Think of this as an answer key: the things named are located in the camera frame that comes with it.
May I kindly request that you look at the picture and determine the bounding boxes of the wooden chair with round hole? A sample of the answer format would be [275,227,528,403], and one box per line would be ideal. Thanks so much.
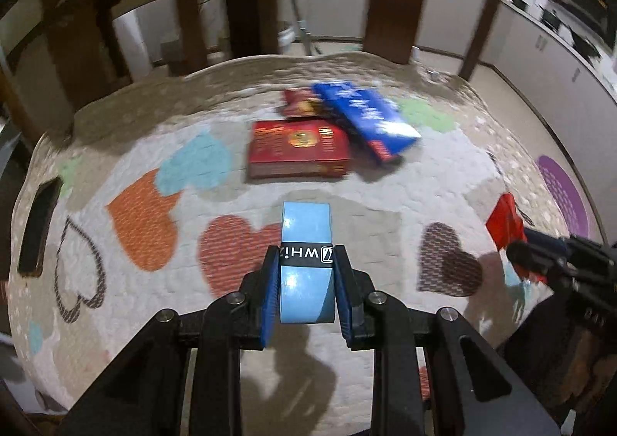
[364,0,533,80]

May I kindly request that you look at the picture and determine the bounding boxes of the blue carton box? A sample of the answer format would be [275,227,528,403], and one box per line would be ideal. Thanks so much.
[312,81,419,166]

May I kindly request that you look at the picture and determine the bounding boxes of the smartphone in black case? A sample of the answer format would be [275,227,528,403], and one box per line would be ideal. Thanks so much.
[18,176,64,275]

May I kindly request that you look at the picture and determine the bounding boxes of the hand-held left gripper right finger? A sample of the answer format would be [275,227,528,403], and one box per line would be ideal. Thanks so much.
[332,244,562,436]

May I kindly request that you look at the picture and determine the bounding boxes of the red packet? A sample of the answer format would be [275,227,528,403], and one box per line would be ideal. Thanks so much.
[485,192,548,285]

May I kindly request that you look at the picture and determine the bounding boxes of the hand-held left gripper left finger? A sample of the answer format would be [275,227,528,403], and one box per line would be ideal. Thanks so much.
[58,244,283,436]

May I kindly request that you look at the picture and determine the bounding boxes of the quilted heart-print blanket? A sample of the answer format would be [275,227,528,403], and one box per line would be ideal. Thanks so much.
[7,51,603,417]

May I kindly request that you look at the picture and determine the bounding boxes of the grey kitchen base cabinets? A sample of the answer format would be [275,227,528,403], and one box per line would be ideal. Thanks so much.
[424,0,617,104]

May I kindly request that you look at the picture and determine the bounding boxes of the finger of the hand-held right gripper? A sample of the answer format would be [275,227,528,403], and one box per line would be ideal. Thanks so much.
[506,241,579,283]
[523,228,586,254]

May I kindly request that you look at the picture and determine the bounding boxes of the red carton box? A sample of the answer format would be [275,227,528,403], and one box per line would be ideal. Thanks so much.
[248,119,351,179]

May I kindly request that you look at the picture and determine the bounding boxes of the light blue tape roll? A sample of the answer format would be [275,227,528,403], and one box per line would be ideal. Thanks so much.
[280,201,337,325]

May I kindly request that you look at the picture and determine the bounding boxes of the dark red snack bag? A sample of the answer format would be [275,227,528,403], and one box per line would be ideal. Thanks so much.
[282,89,333,121]

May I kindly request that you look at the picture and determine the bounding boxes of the purple plastic basket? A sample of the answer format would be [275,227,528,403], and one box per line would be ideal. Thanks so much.
[536,155,591,239]

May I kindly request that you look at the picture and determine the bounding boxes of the mop with metal pole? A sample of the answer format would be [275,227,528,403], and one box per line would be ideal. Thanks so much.
[289,0,324,56]

